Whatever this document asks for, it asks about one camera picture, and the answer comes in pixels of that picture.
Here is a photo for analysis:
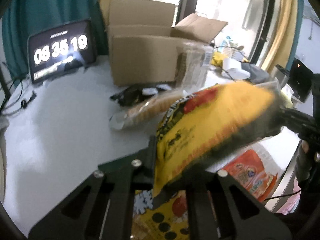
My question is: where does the yellow snack bag under gripper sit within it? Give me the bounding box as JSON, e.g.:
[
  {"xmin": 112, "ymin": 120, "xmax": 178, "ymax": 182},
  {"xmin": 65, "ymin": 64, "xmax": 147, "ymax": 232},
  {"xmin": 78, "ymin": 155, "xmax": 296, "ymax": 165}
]
[{"xmin": 130, "ymin": 190, "xmax": 190, "ymax": 240}]

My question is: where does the black cable on table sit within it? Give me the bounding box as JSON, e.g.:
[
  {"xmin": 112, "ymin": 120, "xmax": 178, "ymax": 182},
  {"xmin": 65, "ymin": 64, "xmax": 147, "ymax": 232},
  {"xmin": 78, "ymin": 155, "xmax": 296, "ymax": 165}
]
[{"xmin": 0, "ymin": 62, "xmax": 37, "ymax": 117}]

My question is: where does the orange snack bag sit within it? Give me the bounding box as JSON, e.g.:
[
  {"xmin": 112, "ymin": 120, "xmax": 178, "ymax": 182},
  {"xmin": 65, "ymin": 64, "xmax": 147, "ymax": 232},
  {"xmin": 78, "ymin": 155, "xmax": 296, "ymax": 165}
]
[{"xmin": 222, "ymin": 149, "xmax": 278, "ymax": 202}]

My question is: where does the clear wrapped cracker pack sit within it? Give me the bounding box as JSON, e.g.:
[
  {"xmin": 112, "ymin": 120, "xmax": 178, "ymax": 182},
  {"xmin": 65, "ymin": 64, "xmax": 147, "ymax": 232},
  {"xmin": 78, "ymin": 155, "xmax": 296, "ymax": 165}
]
[{"xmin": 175, "ymin": 42, "xmax": 214, "ymax": 92}]

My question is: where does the tablet showing clock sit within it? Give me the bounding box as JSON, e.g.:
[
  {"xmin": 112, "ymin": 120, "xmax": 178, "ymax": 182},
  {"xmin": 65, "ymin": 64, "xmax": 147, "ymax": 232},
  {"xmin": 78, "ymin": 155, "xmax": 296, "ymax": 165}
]
[{"xmin": 27, "ymin": 19, "xmax": 97, "ymax": 85}]

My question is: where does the yellow plastic bag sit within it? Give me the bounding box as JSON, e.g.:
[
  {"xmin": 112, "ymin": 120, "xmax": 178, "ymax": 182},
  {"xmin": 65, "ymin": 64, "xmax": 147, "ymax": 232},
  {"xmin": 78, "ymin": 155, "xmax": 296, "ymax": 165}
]
[{"xmin": 210, "ymin": 51, "xmax": 228, "ymax": 67}]

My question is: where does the black snack packet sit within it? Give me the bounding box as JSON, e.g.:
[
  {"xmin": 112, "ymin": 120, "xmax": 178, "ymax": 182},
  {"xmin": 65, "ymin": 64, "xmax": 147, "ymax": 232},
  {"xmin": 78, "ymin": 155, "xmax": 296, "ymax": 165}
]
[{"xmin": 110, "ymin": 83, "xmax": 172, "ymax": 107}]

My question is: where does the grey cloth pouch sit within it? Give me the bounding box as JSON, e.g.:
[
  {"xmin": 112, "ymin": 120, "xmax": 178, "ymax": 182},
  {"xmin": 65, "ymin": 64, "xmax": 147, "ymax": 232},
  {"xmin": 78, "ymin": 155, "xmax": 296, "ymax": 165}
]
[{"xmin": 241, "ymin": 62, "xmax": 271, "ymax": 85}]

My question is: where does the white power adapter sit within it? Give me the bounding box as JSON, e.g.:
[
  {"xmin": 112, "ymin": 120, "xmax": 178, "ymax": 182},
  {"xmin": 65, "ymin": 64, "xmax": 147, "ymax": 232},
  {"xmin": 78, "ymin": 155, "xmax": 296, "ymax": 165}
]
[{"xmin": 221, "ymin": 58, "xmax": 251, "ymax": 80}]

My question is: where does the large yellow chip bag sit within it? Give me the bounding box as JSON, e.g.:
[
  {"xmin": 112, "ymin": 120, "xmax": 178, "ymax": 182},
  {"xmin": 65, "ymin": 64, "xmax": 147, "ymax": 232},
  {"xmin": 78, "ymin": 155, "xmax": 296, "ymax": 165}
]
[{"xmin": 152, "ymin": 81, "xmax": 282, "ymax": 208}]

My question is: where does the yellow curtain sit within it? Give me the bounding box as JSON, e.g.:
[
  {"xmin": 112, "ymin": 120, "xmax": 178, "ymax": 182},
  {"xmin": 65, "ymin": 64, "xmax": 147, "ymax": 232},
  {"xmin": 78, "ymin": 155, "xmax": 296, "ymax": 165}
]
[{"xmin": 261, "ymin": 0, "xmax": 298, "ymax": 73}]

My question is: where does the clear biscuit sleeve pack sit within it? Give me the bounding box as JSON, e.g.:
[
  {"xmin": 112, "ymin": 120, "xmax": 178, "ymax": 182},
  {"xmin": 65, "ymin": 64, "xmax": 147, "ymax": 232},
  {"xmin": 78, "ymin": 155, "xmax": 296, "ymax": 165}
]
[{"xmin": 109, "ymin": 89, "xmax": 187, "ymax": 130}]

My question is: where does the teal curtain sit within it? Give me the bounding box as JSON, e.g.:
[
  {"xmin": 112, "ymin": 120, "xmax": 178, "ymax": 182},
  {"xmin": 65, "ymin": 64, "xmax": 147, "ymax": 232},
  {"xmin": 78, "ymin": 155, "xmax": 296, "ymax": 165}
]
[{"xmin": 2, "ymin": 0, "xmax": 108, "ymax": 77}]

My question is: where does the brown cardboard box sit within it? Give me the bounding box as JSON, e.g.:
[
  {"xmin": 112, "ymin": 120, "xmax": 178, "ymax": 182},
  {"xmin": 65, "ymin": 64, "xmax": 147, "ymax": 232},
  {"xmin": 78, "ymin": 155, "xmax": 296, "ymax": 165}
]
[{"xmin": 107, "ymin": 0, "xmax": 227, "ymax": 87}]

